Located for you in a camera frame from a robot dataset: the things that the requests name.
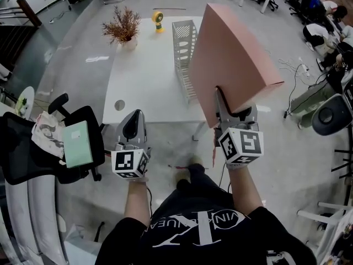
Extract light green cardboard box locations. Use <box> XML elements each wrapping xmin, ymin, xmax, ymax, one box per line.
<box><xmin>62</xmin><ymin>120</ymin><xmax>94</xmax><ymax>168</ymax></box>

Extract person's black trousers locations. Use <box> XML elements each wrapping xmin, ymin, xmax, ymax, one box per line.
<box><xmin>176</xmin><ymin>164</ymin><xmax>221</xmax><ymax>195</ymax></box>

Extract white file rack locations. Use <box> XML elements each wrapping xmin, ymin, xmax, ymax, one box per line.
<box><xmin>172</xmin><ymin>20</ymin><xmax>200</xmax><ymax>105</ymax></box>

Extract person's black printed t-shirt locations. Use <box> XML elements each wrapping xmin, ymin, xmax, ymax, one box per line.
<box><xmin>93</xmin><ymin>188</ymin><xmax>318</xmax><ymax>265</ymax></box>

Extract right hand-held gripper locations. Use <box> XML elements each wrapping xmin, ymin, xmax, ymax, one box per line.
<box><xmin>213</xmin><ymin>85</ymin><xmax>265</xmax><ymax>166</ymax></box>

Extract person's left forearm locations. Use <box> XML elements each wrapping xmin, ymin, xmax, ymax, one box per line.
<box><xmin>124</xmin><ymin>179</ymin><xmax>152</xmax><ymax>227</ymax></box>

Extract dried plant in white pot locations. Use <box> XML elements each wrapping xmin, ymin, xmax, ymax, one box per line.
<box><xmin>101</xmin><ymin>6</ymin><xmax>142</xmax><ymax>51</ymax></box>

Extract grey curved sofa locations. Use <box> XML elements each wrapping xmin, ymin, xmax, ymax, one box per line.
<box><xmin>0</xmin><ymin>172</ymin><xmax>69</xmax><ymax>265</ymax></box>

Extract dark staircase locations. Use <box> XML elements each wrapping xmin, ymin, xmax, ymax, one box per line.
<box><xmin>0</xmin><ymin>0</ymin><xmax>42</xmax><ymax>71</ymax></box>

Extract black office chair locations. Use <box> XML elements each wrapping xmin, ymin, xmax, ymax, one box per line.
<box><xmin>0</xmin><ymin>93</ymin><xmax>106</xmax><ymax>186</ymax></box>

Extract white frame rack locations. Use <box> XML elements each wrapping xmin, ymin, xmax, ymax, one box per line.
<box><xmin>297</xmin><ymin>202</ymin><xmax>353</xmax><ymax>265</ymax></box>

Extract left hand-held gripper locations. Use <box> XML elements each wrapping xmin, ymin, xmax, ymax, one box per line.
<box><xmin>111</xmin><ymin>109</ymin><xmax>152</xmax><ymax>179</ymax></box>

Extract black floor cable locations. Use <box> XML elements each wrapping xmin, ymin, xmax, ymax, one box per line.
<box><xmin>284</xmin><ymin>63</ymin><xmax>326</xmax><ymax>118</ymax></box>

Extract grey shell chair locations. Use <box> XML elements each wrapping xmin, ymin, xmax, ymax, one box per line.
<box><xmin>312</xmin><ymin>94</ymin><xmax>353</xmax><ymax>136</ymax></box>

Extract person's right forearm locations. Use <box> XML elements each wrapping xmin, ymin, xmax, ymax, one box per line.
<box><xmin>228</xmin><ymin>167</ymin><xmax>264</xmax><ymax>220</ymax></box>

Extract large pink box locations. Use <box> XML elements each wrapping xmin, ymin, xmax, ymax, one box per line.
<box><xmin>189</xmin><ymin>3</ymin><xmax>285</xmax><ymax>129</ymax></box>

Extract small round white table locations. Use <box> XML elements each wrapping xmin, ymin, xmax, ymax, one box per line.
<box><xmin>16</xmin><ymin>86</ymin><xmax>35</xmax><ymax>121</ymax></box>

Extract small yellow desk fan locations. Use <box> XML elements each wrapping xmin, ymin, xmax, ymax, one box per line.
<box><xmin>151</xmin><ymin>10</ymin><xmax>166</xmax><ymax>34</ymax></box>

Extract printed cloth bag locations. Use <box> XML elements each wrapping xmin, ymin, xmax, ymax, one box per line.
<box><xmin>31</xmin><ymin>110</ymin><xmax>67</xmax><ymax>160</ymax></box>

